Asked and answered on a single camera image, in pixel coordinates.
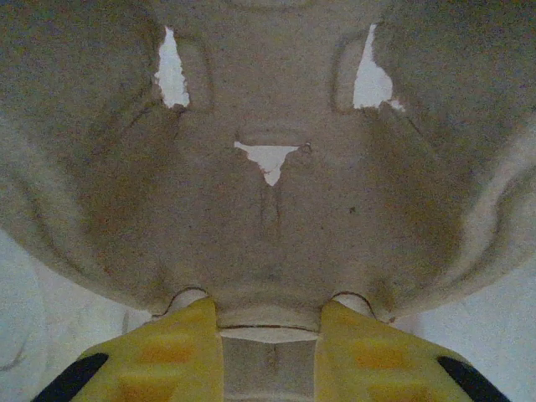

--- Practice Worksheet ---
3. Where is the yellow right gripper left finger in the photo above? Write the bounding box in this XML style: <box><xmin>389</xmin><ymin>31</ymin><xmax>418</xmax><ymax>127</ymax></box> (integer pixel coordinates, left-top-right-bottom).
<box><xmin>31</xmin><ymin>296</ymin><xmax>225</xmax><ymax>402</ymax></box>

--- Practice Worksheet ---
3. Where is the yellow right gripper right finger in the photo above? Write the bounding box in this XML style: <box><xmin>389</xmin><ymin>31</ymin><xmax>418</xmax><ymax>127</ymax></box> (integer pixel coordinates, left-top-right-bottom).
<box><xmin>313</xmin><ymin>300</ymin><xmax>514</xmax><ymax>402</ymax></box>

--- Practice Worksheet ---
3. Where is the brown pulp cup carrier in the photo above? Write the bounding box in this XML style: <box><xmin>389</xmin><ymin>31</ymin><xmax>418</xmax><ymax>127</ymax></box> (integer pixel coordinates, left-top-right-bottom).
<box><xmin>0</xmin><ymin>0</ymin><xmax>536</xmax><ymax>402</ymax></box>

